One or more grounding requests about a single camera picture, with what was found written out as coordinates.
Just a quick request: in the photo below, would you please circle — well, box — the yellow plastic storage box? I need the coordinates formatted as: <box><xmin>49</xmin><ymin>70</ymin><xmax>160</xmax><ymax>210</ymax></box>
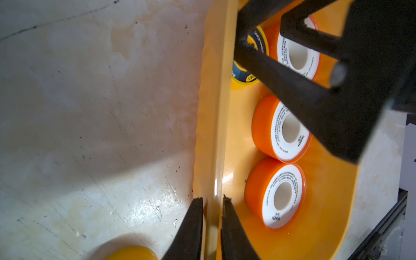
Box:
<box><xmin>193</xmin><ymin>1</ymin><xmax>359</xmax><ymax>260</ymax></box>

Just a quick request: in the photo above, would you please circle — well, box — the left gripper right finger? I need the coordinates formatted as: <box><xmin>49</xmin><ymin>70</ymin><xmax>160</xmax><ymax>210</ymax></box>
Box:
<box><xmin>221</xmin><ymin>196</ymin><xmax>260</xmax><ymax>260</ymax></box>

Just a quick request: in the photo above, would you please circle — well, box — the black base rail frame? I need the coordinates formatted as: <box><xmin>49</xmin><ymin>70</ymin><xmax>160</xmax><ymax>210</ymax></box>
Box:
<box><xmin>348</xmin><ymin>188</ymin><xmax>408</xmax><ymax>260</ymax></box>

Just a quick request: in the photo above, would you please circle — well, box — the yellow black tape roll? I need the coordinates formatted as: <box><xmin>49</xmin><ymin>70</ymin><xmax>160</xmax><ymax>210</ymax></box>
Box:
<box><xmin>231</xmin><ymin>26</ymin><xmax>269</xmax><ymax>90</ymax></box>

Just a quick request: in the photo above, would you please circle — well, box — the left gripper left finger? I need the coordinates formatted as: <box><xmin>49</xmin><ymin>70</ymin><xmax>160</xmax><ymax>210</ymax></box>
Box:
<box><xmin>162</xmin><ymin>197</ymin><xmax>204</xmax><ymax>260</ymax></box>

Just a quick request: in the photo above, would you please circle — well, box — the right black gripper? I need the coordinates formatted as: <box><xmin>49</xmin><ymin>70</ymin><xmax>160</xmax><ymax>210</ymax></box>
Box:
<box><xmin>234</xmin><ymin>0</ymin><xmax>416</xmax><ymax>164</ymax></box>

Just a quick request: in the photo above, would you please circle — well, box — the orange white sealing tape roll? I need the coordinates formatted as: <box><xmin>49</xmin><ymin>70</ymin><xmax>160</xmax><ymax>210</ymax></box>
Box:
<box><xmin>265</xmin><ymin>22</ymin><xmax>321</xmax><ymax>81</ymax></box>
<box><xmin>251</xmin><ymin>95</ymin><xmax>313</xmax><ymax>164</ymax></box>
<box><xmin>244</xmin><ymin>158</ymin><xmax>307</xmax><ymax>230</ymax></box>

